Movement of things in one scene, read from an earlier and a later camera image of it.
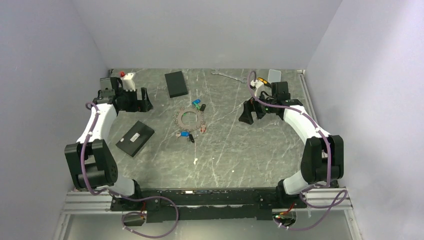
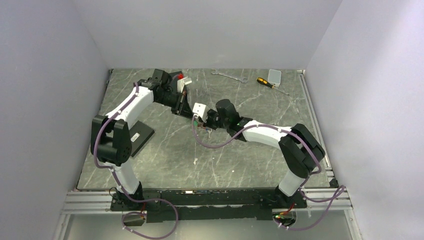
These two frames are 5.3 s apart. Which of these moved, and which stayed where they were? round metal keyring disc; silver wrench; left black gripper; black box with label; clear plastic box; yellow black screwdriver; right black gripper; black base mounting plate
Moved: right black gripper; left black gripper; round metal keyring disc
Stayed: black box with label; black base mounting plate; clear plastic box; yellow black screwdriver; silver wrench
